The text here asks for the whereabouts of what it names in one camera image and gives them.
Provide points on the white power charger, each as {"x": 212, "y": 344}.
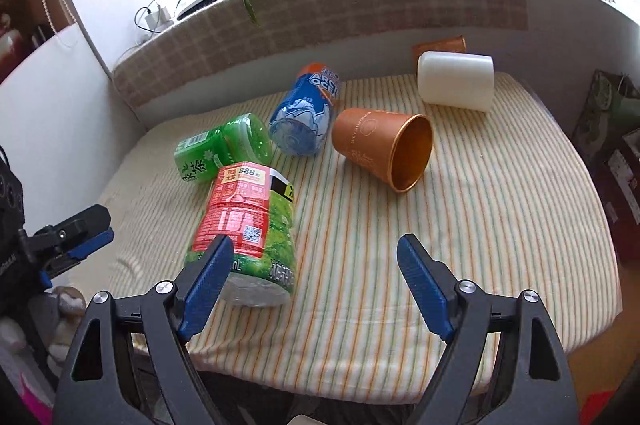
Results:
{"x": 158, "y": 19}

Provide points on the red green cut bottle cup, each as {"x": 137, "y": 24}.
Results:
{"x": 253, "y": 205}

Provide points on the orange paper cup near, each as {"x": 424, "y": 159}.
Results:
{"x": 394, "y": 147}

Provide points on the green tea bottle cup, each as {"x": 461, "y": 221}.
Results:
{"x": 244, "y": 138}

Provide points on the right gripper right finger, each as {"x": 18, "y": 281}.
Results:
{"x": 530, "y": 382}

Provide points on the orange paper cup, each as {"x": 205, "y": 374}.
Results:
{"x": 394, "y": 147}
{"x": 454, "y": 44}

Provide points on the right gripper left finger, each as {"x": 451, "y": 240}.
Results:
{"x": 99, "y": 384}

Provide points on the orange paper cup far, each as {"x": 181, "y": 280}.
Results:
{"x": 454, "y": 44}

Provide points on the black laptop on sill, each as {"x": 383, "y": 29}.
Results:
{"x": 195, "y": 6}

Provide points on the dark red cardboard box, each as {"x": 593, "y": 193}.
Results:
{"x": 618, "y": 184}

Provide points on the green shopping bag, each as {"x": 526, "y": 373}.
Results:
{"x": 611, "y": 110}

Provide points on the plaid windowsill blanket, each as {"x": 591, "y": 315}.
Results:
{"x": 228, "y": 33}

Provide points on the blue orange bottle cup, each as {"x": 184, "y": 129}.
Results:
{"x": 302, "y": 120}

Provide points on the white plastic cup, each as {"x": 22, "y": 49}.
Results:
{"x": 459, "y": 80}

